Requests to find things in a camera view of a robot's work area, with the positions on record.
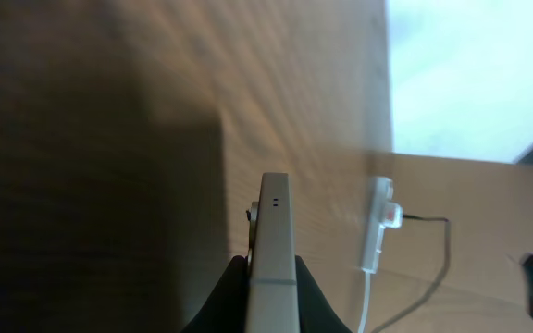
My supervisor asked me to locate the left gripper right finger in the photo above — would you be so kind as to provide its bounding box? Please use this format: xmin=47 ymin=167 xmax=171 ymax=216
xmin=295 ymin=255 xmax=351 ymax=333

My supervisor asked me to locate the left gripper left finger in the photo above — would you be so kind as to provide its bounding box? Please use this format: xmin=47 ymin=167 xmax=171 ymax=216
xmin=181 ymin=255 xmax=249 ymax=333

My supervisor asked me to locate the black charger cable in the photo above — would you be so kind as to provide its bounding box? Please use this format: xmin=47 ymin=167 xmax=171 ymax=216
xmin=370 ymin=213 xmax=452 ymax=333

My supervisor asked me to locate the brown cardboard panel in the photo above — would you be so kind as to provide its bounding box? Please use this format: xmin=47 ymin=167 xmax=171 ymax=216
xmin=366 ymin=154 xmax=533 ymax=332

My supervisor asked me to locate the white power strip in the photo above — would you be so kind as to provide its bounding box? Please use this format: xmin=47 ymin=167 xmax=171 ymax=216
xmin=359 ymin=177 xmax=403 ymax=274

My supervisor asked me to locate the white power strip cord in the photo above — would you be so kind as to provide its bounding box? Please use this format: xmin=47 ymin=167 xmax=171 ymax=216
xmin=356 ymin=271 xmax=372 ymax=333

